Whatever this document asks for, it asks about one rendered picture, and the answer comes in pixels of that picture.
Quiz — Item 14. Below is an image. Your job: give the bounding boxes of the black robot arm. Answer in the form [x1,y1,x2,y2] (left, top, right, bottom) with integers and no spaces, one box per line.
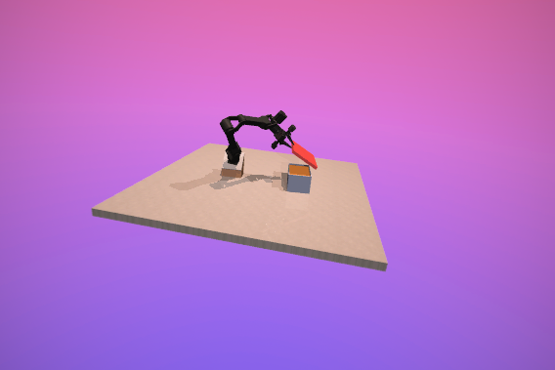
[220,110,287,165]

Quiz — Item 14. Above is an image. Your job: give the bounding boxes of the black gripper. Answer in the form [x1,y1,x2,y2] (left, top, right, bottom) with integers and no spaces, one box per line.
[272,125,296,149]

